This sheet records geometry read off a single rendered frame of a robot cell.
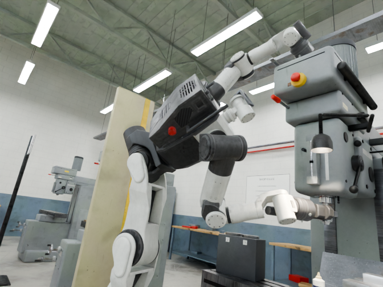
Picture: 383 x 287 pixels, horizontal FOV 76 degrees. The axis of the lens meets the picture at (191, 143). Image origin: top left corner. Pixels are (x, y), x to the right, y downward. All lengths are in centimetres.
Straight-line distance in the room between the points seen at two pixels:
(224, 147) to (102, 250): 176
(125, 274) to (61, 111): 921
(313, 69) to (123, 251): 105
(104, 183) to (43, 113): 775
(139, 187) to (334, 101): 88
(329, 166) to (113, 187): 178
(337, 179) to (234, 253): 62
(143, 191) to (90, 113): 938
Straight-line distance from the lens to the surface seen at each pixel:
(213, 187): 90
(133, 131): 121
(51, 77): 1036
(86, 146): 1004
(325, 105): 117
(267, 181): 635
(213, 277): 138
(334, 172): 111
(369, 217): 154
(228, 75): 130
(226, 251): 140
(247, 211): 99
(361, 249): 154
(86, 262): 234
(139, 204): 108
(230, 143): 83
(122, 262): 106
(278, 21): 733
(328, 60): 115
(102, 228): 233
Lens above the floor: 116
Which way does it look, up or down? 17 degrees up
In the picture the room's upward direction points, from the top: 7 degrees clockwise
